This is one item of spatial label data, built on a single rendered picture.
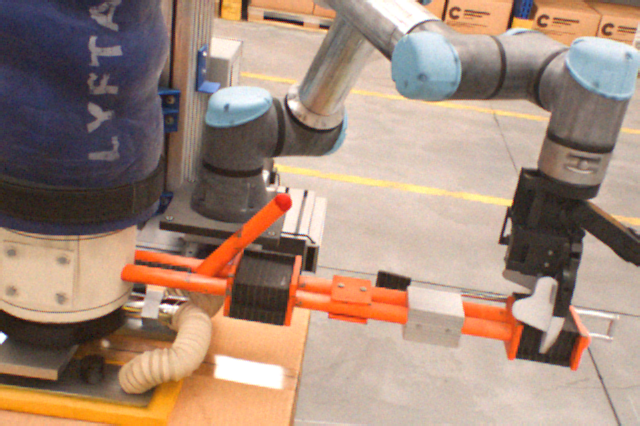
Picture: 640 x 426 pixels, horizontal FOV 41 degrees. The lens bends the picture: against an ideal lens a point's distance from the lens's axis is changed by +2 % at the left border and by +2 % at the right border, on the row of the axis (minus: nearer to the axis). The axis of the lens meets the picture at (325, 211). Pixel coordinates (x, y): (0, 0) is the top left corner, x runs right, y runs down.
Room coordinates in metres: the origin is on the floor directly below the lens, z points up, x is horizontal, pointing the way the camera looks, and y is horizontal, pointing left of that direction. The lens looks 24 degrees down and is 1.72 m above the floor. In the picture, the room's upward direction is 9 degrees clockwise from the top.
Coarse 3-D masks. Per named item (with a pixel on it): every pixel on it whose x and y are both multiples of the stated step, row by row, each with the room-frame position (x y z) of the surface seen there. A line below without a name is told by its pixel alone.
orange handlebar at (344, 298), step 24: (168, 264) 0.94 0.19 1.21; (192, 264) 0.94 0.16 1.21; (192, 288) 0.90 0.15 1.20; (216, 288) 0.90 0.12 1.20; (312, 288) 0.94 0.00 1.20; (336, 288) 0.92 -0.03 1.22; (360, 288) 0.92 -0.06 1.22; (336, 312) 0.90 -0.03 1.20; (360, 312) 0.89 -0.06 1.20; (384, 312) 0.90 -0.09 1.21; (480, 312) 0.94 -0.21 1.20; (504, 312) 0.94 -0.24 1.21; (480, 336) 0.90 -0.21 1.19; (504, 336) 0.89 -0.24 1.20
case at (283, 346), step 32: (160, 288) 1.10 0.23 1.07; (224, 320) 1.04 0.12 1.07; (96, 352) 0.91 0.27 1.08; (128, 352) 0.92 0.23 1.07; (224, 352) 0.96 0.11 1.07; (256, 352) 0.97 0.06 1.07; (288, 352) 0.98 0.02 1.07; (192, 384) 0.88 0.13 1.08; (224, 384) 0.89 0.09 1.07; (256, 384) 0.90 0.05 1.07; (288, 384) 0.91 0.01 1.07; (0, 416) 0.77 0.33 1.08; (32, 416) 0.78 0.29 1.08; (192, 416) 0.81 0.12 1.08; (224, 416) 0.82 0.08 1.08; (256, 416) 0.83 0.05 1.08; (288, 416) 0.84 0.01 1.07
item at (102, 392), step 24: (72, 360) 0.86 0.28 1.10; (96, 360) 0.83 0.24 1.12; (0, 384) 0.79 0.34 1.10; (24, 384) 0.80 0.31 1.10; (48, 384) 0.81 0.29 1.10; (72, 384) 0.81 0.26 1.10; (96, 384) 0.82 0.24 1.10; (120, 384) 0.82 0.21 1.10; (168, 384) 0.84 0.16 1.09; (0, 408) 0.78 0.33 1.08; (24, 408) 0.78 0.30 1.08; (48, 408) 0.78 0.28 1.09; (72, 408) 0.78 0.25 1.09; (96, 408) 0.78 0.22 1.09; (120, 408) 0.79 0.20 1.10; (144, 408) 0.79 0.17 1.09; (168, 408) 0.80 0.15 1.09
